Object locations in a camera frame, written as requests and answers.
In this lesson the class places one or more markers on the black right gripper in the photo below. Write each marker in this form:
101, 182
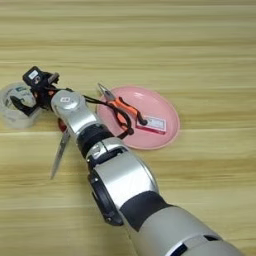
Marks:
43, 96

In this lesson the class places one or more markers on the clear tape roll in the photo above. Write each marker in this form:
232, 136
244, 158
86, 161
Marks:
13, 118

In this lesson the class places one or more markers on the orange black needle-nose pliers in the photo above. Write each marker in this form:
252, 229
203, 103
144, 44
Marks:
128, 106

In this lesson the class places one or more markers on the pink round plate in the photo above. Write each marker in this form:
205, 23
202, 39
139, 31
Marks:
156, 103

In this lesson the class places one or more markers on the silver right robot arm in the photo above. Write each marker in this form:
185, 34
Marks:
126, 180

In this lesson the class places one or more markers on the black box with white label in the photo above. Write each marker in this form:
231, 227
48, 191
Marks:
33, 76

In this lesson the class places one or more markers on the small red white box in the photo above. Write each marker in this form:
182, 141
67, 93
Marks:
153, 124

